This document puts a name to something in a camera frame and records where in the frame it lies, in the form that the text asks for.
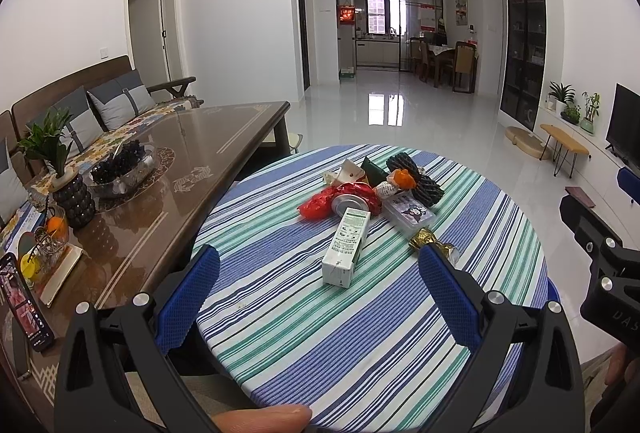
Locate small wooden side table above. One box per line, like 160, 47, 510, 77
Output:
539, 123, 590, 179

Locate round wooden floor stool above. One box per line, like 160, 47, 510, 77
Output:
506, 127, 550, 160

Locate brown wooden coffee table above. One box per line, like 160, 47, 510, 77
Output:
17, 102, 291, 431

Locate potted plant black vase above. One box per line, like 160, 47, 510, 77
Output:
18, 108, 96, 231

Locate small potted plant middle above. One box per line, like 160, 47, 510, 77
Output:
561, 103, 582, 126

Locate green potted plant left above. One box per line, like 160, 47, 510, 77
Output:
549, 81, 575, 115

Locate dark green snack bag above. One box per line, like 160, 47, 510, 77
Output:
360, 157, 388, 187

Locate wooden sofa with cushions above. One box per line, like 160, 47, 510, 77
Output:
0, 54, 204, 224

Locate gold foil wrapper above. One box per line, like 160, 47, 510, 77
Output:
409, 227, 460, 266

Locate tall potted plant right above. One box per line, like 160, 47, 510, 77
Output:
580, 91, 601, 135

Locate white red torn bag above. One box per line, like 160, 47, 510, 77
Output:
322, 159, 366, 187

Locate dining table with chairs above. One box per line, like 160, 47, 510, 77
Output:
410, 38, 480, 94

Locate glass bowl of grapes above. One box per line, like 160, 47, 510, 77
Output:
84, 140, 156, 199

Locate right hand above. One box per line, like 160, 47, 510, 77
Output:
605, 343, 640, 387

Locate striped round tablecloth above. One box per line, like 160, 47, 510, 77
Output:
193, 143, 550, 433

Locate dark floor mat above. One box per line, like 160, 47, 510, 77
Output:
565, 186, 596, 209

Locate dark glass display cabinet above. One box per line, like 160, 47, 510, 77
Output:
500, 0, 547, 130

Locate black patterned wrapper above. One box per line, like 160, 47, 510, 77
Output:
386, 153, 445, 208

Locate black smartphone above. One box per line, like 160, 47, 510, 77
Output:
0, 252, 55, 353

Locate left hand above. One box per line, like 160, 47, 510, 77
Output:
212, 405, 312, 433

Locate orange white snack bag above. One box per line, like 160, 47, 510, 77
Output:
373, 169, 416, 200

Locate silver tin can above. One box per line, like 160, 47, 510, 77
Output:
331, 194, 370, 216

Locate white cartoon card pack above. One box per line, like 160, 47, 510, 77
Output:
383, 193, 435, 236

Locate red plastic wrapper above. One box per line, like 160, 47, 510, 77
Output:
298, 182, 382, 221

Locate glass cup with orange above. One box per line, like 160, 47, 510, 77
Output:
18, 206, 70, 285

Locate black television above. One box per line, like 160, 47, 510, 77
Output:
606, 83, 640, 164

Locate white green milk carton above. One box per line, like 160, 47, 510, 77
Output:
321, 208, 371, 288

